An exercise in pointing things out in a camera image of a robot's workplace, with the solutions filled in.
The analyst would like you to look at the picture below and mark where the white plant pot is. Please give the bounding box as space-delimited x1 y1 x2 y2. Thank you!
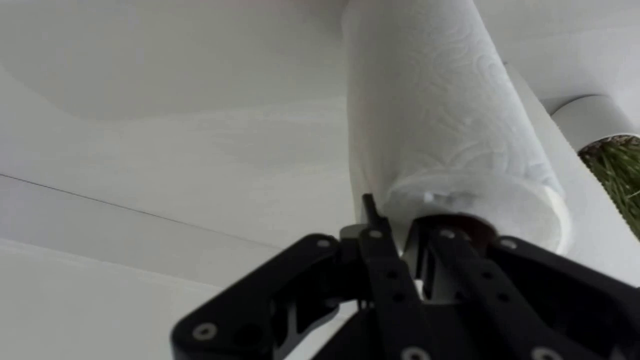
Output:
548 92 640 154

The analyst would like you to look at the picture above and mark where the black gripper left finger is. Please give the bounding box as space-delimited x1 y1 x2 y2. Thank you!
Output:
167 192 435 360

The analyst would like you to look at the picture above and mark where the white paper towel roll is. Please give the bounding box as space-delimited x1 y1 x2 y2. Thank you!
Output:
338 0 576 258

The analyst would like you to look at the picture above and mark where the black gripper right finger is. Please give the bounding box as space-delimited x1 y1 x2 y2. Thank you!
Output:
417 214 640 360

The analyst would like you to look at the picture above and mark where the green leafy plant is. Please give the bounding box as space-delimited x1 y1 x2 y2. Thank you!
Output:
577 134 640 239

